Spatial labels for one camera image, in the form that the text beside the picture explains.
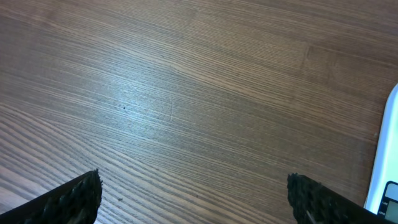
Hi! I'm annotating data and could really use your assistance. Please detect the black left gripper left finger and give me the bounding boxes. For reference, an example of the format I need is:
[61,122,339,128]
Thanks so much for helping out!
[1,169,103,224]

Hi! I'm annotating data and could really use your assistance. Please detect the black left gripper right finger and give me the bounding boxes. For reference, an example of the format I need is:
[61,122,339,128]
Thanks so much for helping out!
[287,173,392,224]

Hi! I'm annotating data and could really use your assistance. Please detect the white digital kitchen scale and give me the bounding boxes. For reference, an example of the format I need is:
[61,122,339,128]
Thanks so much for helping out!
[364,86,398,223]

